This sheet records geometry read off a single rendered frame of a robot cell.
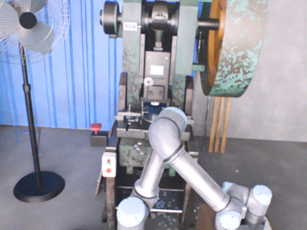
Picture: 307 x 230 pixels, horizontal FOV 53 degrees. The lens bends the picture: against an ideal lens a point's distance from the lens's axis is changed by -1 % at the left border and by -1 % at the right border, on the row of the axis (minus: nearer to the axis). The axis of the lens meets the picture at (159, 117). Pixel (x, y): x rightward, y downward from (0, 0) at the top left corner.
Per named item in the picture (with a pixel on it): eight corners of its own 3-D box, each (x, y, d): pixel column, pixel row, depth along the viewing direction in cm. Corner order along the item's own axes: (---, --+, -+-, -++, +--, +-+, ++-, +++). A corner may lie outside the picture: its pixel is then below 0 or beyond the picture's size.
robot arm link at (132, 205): (112, 235, 132) (112, 210, 126) (125, 214, 143) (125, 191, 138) (138, 243, 129) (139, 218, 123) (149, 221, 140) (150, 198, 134)
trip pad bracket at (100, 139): (107, 164, 185) (107, 135, 177) (91, 163, 185) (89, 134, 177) (109, 158, 191) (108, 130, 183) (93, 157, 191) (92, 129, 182)
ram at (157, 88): (168, 101, 182) (171, 51, 170) (142, 100, 182) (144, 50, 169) (167, 91, 198) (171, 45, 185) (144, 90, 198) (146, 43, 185)
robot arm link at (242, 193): (220, 192, 120) (249, 201, 117) (225, 176, 129) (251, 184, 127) (217, 207, 123) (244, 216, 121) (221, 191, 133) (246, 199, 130)
